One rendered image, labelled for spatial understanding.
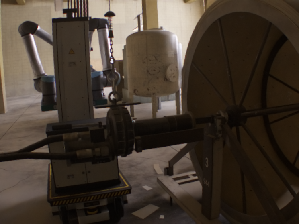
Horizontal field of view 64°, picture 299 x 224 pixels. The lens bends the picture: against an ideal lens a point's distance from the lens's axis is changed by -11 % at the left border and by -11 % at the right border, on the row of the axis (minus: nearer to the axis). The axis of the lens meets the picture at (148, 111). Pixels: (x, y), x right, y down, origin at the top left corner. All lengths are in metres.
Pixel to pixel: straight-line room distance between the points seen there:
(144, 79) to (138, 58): 0.51
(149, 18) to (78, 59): 8.36
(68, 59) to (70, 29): 0.28
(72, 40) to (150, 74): 3.83
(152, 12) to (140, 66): 4.91
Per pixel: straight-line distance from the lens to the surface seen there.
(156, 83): 6.11
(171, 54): 6.31
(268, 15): 1.56
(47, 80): 2.57
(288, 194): 2.52
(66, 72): 2.46
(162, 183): 2.54
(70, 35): 2.49
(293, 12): 1.44
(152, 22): 10.69
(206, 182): 1.88
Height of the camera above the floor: 1.27
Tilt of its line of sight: 10 degrees down
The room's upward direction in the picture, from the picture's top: 3 degrees counter-clockwise
